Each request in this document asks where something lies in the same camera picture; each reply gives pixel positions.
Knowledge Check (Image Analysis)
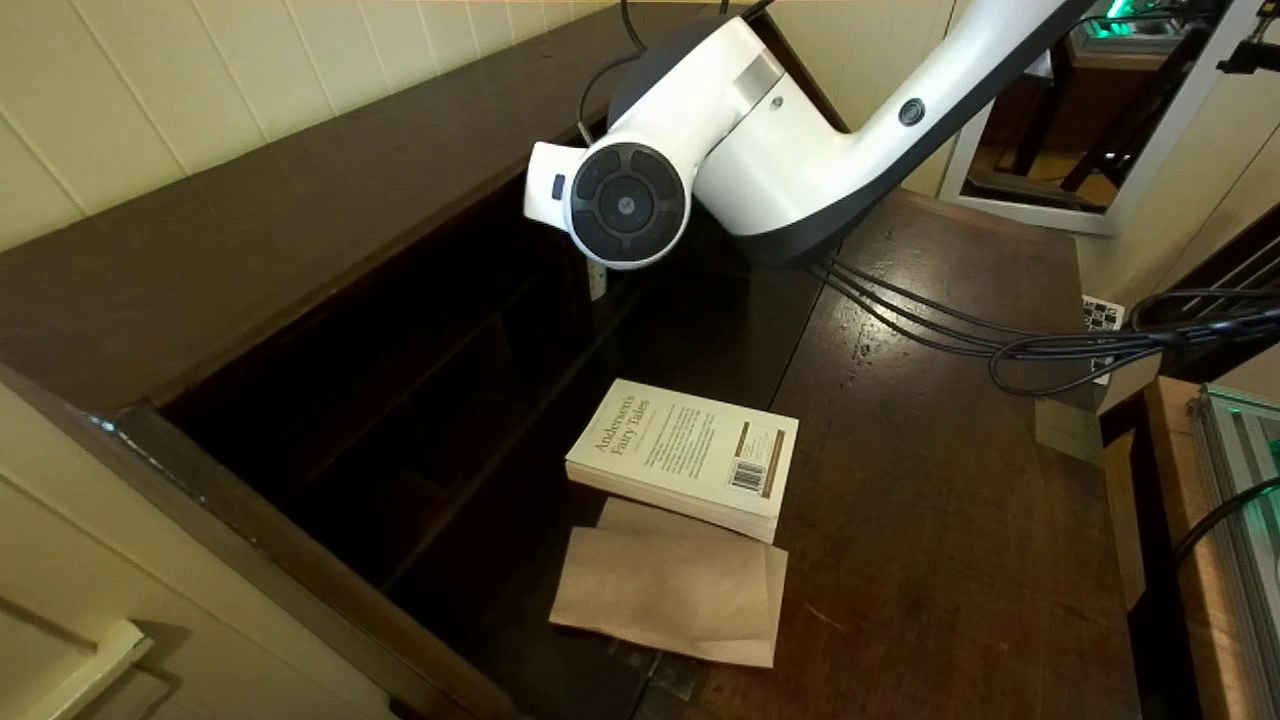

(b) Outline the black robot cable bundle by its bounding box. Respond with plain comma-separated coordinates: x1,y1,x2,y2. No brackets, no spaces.
804,252,1280,401

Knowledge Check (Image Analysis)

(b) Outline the brown wooden stool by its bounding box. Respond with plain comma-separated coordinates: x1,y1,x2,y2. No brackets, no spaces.
975,45,1176,216

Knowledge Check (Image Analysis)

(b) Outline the white door frame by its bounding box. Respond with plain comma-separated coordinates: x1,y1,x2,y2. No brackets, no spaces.
937,0,1280,271

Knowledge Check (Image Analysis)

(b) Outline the white paperback book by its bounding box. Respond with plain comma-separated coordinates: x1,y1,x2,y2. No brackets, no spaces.
560,378,804,548

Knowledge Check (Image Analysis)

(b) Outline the light wooden side table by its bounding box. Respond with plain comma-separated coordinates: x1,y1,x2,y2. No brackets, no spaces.
1140,378,1280,720

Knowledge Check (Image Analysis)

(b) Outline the dark wooden secretary desk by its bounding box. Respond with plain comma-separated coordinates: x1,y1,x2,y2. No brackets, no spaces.
0,0,1153,720

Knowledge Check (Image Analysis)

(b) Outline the thin black cable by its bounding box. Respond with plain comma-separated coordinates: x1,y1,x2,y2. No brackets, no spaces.
1168,473,1280,563

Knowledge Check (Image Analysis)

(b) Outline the white power strip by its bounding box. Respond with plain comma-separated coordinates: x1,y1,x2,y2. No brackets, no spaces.
1079,293,1131,393

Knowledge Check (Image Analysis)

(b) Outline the dark wooden chair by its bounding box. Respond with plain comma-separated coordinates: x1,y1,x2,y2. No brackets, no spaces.
1155,195,1280,388

